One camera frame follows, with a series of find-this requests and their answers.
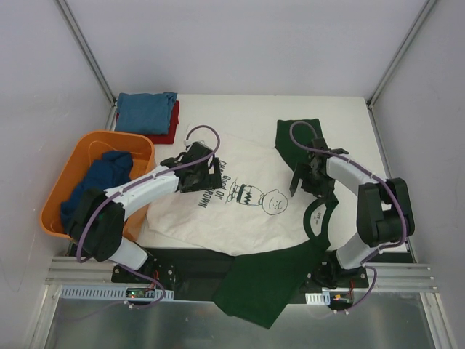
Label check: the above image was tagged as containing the white and green t-shirt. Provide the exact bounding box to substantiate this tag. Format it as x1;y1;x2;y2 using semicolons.
147;119;338;329

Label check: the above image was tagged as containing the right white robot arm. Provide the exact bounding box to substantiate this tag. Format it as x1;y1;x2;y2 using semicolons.
290;137;415;289

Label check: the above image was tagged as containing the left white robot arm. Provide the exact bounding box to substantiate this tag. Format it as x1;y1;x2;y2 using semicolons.
66;142;222;283

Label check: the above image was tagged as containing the folded red t-shirt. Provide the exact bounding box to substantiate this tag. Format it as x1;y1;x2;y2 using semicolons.
115;101;180;145

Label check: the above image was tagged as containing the orange plastic basket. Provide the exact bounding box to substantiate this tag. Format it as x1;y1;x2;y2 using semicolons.
39;130;155;239

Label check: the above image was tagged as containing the folded light blue t-shirt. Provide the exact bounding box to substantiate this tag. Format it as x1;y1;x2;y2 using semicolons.
115;92;177;135

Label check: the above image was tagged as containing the dark blue t-shirt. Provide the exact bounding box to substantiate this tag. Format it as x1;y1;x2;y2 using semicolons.
60;151;133;228

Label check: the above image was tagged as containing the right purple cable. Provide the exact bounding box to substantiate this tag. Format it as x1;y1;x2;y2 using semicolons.
289;121;417;321

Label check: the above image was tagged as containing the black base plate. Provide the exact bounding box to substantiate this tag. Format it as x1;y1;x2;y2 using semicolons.
68;239;415;305

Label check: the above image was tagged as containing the right aluminium frame post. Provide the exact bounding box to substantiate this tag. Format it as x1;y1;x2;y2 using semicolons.
365;0;440;108

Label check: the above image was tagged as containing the aluminium frame post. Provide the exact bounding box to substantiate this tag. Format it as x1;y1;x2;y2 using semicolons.
54;0;117;106
365;0;440;108

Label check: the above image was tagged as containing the right white cable duct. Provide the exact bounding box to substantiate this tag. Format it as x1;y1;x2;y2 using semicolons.
305;291;331;306

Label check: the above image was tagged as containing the white cable duct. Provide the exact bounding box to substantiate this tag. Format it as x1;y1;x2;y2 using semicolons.
60;286;174;302
305;291;331;306

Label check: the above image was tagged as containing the left white cable duct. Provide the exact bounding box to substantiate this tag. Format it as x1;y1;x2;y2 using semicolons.
60;286;174;302

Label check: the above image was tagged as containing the aluminium front rail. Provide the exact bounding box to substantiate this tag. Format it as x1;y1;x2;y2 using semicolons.
46;257;438;294

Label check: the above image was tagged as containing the left aluminium frame post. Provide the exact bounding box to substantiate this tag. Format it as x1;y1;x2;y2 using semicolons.
54;0;117;106

